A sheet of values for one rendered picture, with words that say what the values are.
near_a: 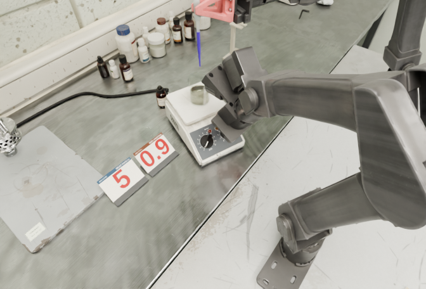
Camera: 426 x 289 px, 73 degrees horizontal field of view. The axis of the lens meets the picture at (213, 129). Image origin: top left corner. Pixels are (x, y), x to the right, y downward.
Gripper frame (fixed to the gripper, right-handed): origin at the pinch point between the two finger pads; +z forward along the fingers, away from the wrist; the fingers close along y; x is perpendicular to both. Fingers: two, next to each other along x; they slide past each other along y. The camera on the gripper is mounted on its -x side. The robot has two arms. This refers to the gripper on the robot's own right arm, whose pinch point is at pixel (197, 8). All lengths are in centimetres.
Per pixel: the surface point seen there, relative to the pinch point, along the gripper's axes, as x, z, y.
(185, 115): 24.0, 5.9, 2.4
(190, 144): 28.1, 7.7, 8.0
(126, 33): 22.5, 6.3, -38.1
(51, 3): 11, 23, -44
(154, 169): 32.3, 17.4, 7.4
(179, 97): 24.0, 4.4, -4.1
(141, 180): 32.3, 21.4, 8.7
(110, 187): 30.3, 27.9, 8.1
